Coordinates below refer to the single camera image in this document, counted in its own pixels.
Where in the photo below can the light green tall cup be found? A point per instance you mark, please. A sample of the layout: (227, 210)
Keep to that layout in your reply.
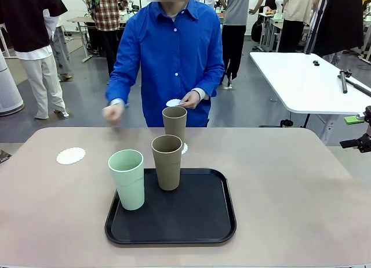
(130, 186)

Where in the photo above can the person black top white trousers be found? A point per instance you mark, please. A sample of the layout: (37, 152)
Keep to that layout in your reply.
(29, 24)

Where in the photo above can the white paper doily coaster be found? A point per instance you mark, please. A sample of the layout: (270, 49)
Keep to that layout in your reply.
(173, 102)
(71, 156)
(185, 149)

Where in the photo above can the small black clamp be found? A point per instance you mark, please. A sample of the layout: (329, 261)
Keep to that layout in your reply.
(316, 63)

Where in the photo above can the grey office desk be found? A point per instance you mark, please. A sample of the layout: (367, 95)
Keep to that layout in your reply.
(79, 19)

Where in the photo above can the person in blue shirt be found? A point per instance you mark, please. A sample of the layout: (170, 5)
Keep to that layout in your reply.
(174, 47)

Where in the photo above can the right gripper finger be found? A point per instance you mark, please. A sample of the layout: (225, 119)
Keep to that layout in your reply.
(353, 119)
(349, 143)

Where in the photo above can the white folding table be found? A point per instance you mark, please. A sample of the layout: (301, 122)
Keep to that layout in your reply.
(304, 85)

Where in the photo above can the person in beige top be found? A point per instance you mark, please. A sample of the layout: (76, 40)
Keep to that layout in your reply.
(298, 4)

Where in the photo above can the person's left forearm blue sleeve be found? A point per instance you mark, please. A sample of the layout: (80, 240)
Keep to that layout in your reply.
(211, 86)

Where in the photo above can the person in plaid shirt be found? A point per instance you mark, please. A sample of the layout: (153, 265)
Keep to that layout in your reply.
(107, 15)

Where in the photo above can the black tripod pole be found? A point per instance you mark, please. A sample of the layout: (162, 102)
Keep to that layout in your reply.
(312, 39)

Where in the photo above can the dark item on floor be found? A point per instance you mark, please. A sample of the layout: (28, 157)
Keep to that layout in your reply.
(4, 156)

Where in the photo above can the black plastic serving tray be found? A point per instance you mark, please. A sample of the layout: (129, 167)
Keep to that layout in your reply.
(188, 215)

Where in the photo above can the person's right hand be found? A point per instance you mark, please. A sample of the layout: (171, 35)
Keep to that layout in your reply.
(112, 115)

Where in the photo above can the long black bar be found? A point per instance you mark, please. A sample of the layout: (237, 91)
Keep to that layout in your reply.
(360, 87)

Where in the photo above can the black bag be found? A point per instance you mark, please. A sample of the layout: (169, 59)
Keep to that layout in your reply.
(256, 31)

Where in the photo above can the white cylindrical air purifier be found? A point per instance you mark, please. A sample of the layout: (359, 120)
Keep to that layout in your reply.
(10, 88)

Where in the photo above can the person's left hand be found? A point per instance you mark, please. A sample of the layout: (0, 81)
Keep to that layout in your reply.
(192, 101)

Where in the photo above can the black metal rod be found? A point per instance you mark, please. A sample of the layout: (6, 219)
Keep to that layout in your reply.
(344, 83)

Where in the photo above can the brown tall cup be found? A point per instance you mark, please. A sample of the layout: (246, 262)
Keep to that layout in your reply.
(168, 175)
(174, 126)

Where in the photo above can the person's right forearm blue sleeve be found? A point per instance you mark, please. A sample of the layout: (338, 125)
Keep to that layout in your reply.
(117, 88)

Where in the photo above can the person grey top black trousers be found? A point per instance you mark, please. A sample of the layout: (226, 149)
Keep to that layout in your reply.
(234, 15)

